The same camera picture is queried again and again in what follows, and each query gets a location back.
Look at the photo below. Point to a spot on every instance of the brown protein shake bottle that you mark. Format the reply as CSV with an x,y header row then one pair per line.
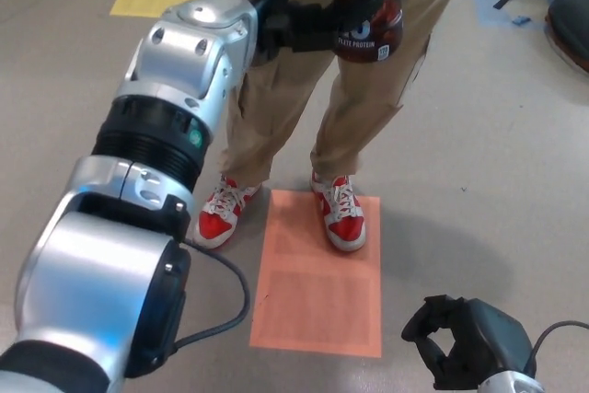
x,y
368,11

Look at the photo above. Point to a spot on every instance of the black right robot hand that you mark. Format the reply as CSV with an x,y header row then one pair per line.
x,y
492,338

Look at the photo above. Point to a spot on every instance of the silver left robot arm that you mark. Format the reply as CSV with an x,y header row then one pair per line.
x,y
115,227

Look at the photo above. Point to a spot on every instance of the person's left red white sneaker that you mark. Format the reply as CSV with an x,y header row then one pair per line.
x,y
345,227

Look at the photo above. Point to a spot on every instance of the dark round seat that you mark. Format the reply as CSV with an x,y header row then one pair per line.
x,y
573,20

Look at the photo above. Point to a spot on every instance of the khaki cargo pants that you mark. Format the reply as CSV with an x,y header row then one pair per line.
x,y
349,112

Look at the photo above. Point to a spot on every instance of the small blue scrap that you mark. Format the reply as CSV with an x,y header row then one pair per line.
x,y
520,20

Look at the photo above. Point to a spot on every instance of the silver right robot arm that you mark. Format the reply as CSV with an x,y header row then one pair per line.
x,y
511,384

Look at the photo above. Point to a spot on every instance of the person's right red white sneaker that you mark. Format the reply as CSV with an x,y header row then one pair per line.
x,y
216,223

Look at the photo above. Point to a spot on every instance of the person's red white sneaker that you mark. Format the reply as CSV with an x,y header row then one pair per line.
x,y
345,227
216,223

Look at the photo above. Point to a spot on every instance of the orange floor sheet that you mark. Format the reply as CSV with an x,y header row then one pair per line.
x,y
317,301

